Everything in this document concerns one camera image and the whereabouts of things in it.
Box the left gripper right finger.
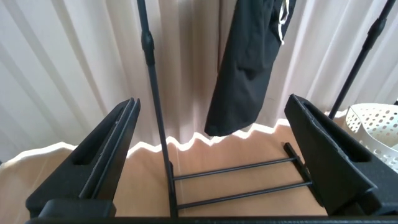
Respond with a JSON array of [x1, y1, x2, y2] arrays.
[[284, 93, 398, 217]]

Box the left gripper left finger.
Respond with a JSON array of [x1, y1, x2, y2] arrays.
[[25, 98, 142, 218]]

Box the black shorts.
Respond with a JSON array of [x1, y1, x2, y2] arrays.
[[204, 0, 297, 137]]

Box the white laundry basket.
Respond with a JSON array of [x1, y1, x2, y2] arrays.
[[344, 103, 398, 174]]

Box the black clothes rack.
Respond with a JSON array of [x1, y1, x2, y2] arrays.
[[136, 0, 398, 218]]

